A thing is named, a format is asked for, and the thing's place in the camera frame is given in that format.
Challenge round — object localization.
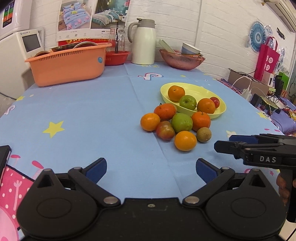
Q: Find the brown kiwi fruit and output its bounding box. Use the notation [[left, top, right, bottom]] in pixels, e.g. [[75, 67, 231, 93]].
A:
[[196, 127, 212, 143]]

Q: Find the orange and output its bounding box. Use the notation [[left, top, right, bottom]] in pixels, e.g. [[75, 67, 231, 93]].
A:
[[174, 131, 197, 152], [197, 98, 216, 114], [168, 85, 185, 102], [140, 113, 161, 132], [191, 111, 211, 132]]

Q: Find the large green apple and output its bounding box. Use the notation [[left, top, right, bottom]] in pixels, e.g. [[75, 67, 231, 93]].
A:
[[171, 113, 193, 133]]

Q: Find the red green apple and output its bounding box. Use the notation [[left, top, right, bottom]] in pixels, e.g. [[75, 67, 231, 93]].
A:
[[156, 120, 175, 141]]

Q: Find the dark orange tangerine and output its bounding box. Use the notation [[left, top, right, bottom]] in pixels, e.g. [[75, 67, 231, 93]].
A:
[[154, 103, 177, 121]]

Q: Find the person right hand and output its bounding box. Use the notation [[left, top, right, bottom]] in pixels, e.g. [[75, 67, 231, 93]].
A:
[[276, 173, 290, 205]]

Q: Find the small red apple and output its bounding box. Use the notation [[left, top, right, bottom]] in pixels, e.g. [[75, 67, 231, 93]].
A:
[[210, 96, 220, 109]]

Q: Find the cardboard box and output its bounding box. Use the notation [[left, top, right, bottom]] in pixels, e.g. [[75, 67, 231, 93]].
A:
[[227, 70, 269, 96]]

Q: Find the green apple on plate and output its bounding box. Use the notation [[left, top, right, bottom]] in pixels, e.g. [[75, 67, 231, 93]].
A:
[[179, 95, 197, 110]]

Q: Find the blue patterned tablecloth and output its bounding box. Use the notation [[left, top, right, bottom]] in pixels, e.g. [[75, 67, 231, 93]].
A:
[[0, 60, 286, 241]]

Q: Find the pink gift bag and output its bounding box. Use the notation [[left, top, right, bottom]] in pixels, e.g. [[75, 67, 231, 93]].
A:
[[254, 37, 280, 81]]

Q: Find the blue round fan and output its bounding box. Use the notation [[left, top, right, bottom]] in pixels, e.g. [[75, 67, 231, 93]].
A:
[[246, 22, 267, 52]]

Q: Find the copper glass bowl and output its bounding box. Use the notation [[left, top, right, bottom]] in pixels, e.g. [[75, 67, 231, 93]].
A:
[[159, 49, 205, 70]]

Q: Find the white blue ceramic bowl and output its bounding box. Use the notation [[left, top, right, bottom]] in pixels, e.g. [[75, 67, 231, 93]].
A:
[[181, 42, 201, 55]]

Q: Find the orange plastic basket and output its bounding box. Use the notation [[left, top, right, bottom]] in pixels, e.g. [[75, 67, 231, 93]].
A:
[[25, 43, 111, 87]]

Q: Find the white touchscreen appliance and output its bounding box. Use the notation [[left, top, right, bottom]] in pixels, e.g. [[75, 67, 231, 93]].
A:
[[1, 28, 45, 99]]

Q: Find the red plastic colander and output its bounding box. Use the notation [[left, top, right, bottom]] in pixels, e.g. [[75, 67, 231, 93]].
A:
[[105, 51, 130, 66]]

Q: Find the white dish in bowl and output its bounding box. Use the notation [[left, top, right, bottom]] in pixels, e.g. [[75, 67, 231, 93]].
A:
[[159, 39, 175, 53]]

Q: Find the steel bowl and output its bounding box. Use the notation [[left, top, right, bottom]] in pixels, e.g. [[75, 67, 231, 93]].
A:
[[51, 41, 97, 52]]

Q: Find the air conditioner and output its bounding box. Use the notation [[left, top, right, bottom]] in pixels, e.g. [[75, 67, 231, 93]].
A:
[[261, 0, 296, 33]]

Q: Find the white thermos jug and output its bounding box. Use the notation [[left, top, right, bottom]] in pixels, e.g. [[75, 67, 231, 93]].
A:
[[127, 18, 156, 65]]

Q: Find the glass jar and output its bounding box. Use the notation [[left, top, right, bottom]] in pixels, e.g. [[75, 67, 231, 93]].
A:
[[109, 26, 125, 53]]

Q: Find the bedding poster calendar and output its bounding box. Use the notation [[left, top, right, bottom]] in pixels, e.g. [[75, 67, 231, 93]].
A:
[[56, 0, 130, 46]]

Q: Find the white water purifier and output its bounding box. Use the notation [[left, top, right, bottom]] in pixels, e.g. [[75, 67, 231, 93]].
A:
[[1, 0, 32, 40]]

